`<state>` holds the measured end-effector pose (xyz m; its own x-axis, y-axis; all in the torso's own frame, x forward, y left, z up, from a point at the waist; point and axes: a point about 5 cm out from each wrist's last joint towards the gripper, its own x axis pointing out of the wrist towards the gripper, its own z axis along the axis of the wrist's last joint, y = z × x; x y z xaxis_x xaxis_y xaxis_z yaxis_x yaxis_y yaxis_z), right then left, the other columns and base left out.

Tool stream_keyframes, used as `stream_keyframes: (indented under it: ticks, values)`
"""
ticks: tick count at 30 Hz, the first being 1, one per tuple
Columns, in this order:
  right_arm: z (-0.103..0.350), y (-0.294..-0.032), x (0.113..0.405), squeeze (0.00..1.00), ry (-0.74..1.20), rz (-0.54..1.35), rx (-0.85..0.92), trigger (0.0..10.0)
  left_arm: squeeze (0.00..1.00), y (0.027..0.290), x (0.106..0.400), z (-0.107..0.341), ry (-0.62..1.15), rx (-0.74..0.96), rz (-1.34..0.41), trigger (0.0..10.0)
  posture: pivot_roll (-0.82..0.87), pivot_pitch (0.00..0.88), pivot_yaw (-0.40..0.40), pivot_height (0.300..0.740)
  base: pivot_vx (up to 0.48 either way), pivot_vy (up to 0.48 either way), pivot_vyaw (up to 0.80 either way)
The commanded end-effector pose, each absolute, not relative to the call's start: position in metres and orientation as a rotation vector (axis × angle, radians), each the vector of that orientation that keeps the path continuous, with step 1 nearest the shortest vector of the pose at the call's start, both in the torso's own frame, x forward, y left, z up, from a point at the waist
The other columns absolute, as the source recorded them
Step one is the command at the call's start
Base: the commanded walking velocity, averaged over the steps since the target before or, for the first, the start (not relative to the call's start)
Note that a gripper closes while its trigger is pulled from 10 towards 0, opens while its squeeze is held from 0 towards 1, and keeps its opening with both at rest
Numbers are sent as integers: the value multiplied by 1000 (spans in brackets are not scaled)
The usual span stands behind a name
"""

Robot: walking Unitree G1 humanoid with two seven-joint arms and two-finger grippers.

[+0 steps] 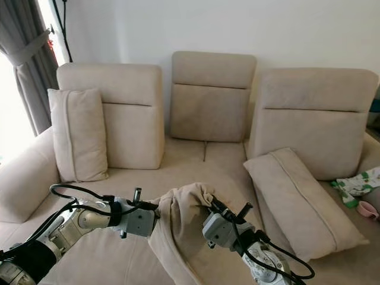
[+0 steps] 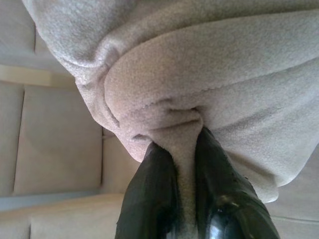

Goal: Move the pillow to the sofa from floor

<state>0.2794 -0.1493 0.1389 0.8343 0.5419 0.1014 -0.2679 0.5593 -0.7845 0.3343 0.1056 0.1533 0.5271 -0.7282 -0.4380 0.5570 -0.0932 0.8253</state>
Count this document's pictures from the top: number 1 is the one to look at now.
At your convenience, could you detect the beige soft pillow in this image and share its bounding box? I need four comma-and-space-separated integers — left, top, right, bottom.
147, 182, 262, 285

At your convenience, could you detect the beige fabric sofa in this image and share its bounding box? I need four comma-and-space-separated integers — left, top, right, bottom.
0, 50, 380, 285

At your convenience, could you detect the beige piped pillow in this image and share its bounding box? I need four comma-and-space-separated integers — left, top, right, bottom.
242, 147, 371, 262

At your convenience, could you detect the wide beige sofa backrest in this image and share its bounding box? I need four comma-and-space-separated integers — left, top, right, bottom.
248, 67, 380, 182
56, 62, 164, 171

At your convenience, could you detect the beige upright pillow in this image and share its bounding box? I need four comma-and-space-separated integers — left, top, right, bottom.
47, 88, 110, 183

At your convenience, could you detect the narrow beige sofa backrest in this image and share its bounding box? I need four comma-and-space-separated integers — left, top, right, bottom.
169, 51, 258, 144

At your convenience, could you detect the green white patterned cloth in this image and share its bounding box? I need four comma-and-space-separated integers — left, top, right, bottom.
331, 167, 380, 208

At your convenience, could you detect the small pink bowl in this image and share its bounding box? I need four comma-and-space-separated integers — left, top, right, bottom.
356, 201, 380, 221

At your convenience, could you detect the grey curtain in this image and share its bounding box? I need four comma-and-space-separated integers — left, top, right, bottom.
0, 0, 55, 136

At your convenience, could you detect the grey curtain tieback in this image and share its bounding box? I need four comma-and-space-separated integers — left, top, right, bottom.
6, 28, 52, 66

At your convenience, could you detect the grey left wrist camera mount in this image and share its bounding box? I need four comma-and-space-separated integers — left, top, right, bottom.
123, 187, 160, 239

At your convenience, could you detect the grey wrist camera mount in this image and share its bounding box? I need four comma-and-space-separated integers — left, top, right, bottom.
202, 202, 254, 250
123, 187, 160, 239

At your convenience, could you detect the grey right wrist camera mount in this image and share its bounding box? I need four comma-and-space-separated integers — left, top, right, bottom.
202, 202, 254, 250

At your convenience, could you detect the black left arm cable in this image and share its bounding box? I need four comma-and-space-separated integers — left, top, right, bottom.
12, 183, 143, 262

